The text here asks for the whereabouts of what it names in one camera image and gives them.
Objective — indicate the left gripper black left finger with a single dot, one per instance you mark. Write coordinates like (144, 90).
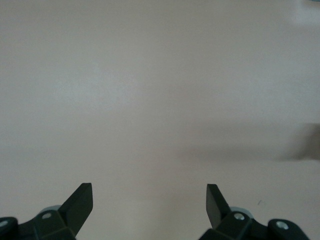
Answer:
(70, 215)

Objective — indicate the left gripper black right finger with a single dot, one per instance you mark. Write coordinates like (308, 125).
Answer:
(220, 212)

